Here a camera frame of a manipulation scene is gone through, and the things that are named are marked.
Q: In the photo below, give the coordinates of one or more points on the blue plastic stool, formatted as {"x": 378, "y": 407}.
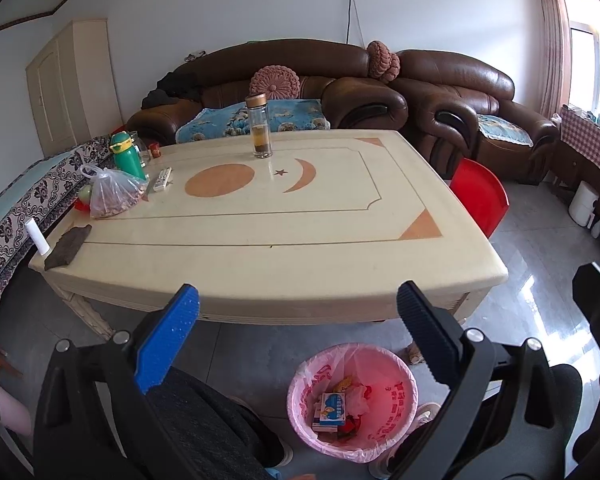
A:
{"x": 274, "y": 474}

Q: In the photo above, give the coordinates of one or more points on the long brown leather sofa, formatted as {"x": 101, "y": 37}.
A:
{"x": 350, "y": 100}

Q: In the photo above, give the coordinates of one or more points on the eyeglasses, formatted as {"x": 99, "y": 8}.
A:
{"x": 195, "y": 53}

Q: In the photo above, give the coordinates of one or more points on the green fruit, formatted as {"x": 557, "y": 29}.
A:
{"x": 85, "y": 193}

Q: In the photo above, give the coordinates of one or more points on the brown leather armchair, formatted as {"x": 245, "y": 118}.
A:
{"x": 460, "y": 85}

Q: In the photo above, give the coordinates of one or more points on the beige dining table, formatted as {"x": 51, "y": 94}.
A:
{"x": 280, "y": 260}

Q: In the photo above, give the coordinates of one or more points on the beige shoe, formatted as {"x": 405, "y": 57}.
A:
{"x": 427, "y": 412}
{"x": 282, "y": 455}

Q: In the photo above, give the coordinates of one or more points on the clear plastic bag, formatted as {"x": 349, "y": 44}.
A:
{"x": 361, "y": 397}

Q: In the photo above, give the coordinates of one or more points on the small red cup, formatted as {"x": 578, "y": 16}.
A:
{"x": 154, "y": 150}

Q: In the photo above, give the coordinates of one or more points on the cream cupboard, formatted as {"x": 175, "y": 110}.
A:
{"x": 70, "y": 90}

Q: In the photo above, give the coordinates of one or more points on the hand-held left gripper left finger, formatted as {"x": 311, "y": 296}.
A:
{"x": 167, "y": 335}

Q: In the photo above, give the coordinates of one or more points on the white round appliance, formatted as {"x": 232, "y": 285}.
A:
{"x": 582, "y": 205}

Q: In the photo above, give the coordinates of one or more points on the blue floral sofa cover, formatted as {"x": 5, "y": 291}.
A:
{"x": 505, "y": 130}
{"x": 290, "y": 117}

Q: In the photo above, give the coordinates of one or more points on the red checkered tablecloth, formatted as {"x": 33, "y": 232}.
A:
{"x": 590, "y": 145}

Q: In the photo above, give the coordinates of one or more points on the clear glass pitcher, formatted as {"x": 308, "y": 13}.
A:
{"x": 142, "y": 150}

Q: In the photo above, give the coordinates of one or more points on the green water bottle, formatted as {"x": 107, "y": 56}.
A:
{"x": 127, "y": 160}

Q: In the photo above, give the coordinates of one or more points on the pink lined waste bin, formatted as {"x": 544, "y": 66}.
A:
{"x": 300, "y": 410}

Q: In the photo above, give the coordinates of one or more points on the brown wooden desk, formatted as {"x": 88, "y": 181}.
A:
{"x": 570, "y": 175}

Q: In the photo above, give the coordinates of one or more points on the red plastic chair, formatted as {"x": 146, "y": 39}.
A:
{"x": 480, "y": 195}

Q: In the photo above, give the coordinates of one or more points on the person's leg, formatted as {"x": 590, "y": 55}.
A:
{"x": 205, "y": 425}
{"x": 566, "y": 400}

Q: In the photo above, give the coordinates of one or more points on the dark brown cloth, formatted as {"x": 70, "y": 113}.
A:
{"x": 67, "y": 247}

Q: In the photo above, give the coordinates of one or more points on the person's right leg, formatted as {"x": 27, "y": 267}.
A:
{"x": 566, "y": 400}

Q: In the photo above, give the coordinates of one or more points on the white remote control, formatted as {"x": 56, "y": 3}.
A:
{"x": 162, "y": 180}

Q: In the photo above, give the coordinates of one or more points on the round pink cushion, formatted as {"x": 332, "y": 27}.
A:
{"x": 378, "y": 58}
{"x": 275, "y": 85}
{"x": 395, "y": 68}

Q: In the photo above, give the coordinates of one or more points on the pink curtain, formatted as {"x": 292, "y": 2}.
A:
{"x": 555, "y": 45}

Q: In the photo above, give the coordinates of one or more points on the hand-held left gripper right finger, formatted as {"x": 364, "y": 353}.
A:
{"x": 427, "y": 330}

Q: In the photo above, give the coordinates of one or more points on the window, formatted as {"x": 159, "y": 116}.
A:
{"x": 587, "y": 60}

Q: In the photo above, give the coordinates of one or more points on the dark clothing pile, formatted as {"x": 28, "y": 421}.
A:
{"x": 172, "y": 90}

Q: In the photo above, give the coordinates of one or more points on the blue cardboard box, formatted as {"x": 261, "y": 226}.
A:
{"x": 331, "y": 408}

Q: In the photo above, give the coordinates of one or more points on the person's left leg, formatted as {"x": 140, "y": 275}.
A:
{"x": 205, "y": 425}

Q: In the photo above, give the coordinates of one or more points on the glass tea bottle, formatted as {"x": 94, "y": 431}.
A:
{"x": 259, "y": 130}

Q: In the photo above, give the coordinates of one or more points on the clear bag of nuts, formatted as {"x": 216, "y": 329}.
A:
{"x": 115, "y": 195}

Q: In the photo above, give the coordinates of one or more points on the white paper roll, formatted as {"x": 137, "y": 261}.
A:
{"x": 36, "y": 237}

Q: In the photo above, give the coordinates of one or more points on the patterned bed cover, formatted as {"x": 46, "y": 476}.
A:
{"x": 15, "y": 215}

